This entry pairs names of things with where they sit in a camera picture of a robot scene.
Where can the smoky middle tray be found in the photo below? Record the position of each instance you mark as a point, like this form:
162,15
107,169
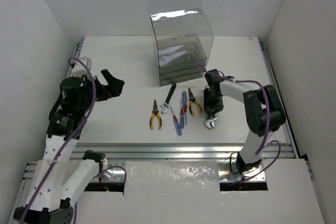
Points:
185,72

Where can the red blue small screwdriver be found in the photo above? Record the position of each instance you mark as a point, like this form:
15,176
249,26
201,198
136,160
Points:
182,124

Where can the red clear screwdriver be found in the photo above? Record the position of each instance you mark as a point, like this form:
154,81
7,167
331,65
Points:
176,122

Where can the smoky tray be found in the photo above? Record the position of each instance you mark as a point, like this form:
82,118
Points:
181,78
179,53
185,72

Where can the black handle adjustable wrench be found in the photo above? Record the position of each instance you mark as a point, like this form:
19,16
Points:
165,105

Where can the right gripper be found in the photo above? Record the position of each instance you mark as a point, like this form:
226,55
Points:
217,107

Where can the smoky top tray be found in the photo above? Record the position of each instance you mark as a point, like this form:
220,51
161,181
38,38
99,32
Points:
179,53

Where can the blue handle screwdriver long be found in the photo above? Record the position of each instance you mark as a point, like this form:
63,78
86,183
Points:
184,101

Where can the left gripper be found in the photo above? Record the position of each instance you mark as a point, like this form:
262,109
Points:
102,91

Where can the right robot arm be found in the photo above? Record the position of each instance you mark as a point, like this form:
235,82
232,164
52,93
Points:
263,111

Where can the clear acrylic box cover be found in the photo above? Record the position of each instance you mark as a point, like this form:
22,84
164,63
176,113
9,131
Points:
171,18

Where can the yellow long-nose pliers left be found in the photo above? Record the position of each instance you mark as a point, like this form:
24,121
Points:
155,114

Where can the aluminium frame rail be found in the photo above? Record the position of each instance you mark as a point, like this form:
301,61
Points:
136,146

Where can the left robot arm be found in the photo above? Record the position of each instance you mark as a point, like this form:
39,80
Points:
51,199

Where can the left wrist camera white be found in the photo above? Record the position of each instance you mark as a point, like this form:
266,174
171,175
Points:
79,68

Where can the smoky bottom tray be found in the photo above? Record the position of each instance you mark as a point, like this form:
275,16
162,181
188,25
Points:
181,78

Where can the yellow pliers right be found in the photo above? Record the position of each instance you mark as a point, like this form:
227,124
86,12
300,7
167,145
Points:
193,101

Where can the red handle adjustable wrench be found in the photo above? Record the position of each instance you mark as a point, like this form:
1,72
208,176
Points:
210,120

